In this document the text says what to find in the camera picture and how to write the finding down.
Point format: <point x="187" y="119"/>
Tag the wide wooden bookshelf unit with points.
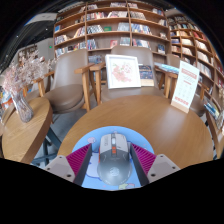
<point x="106" y="26"/>

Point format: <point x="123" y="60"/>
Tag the dark cover book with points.
<point x="146" y="76"/>

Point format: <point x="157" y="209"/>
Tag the brown leather wooden armchair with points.
<point x="65" y="86"/>
<point x="130" y="93"/>
<point x="198" y="103"/>

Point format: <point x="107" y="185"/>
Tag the light blue book stack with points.
<point x="165" y="67"/>

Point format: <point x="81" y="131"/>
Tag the white framed floral picture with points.
<point x="122" y="71"/>

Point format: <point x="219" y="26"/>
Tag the stack of books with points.
<point x="211" y="110"/>

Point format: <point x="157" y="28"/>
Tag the round wooden side table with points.
<point x="25" y="136"/>
<point x="216" y="136"/>

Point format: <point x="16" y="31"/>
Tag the distant wooden bookshelf unit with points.
<point x="28" y="55"/>

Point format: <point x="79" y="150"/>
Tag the round light blue mouse pad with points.
<point x="140" y="140"/>

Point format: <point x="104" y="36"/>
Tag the grey computer mouse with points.
<point x="114" y="163"/>

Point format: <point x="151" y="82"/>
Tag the curved wooden bookshelf unit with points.
<point x="196" y="46"/>

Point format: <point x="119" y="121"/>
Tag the white red sign, wooden base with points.
<point x="185" y="86"/>

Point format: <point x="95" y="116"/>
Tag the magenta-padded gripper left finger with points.
<point x="60" y="166"/>

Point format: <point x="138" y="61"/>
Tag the glass vase with pink flowers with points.
<point x="23" y="108"/>

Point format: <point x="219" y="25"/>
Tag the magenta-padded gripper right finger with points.
<point x="163" y="165"/>

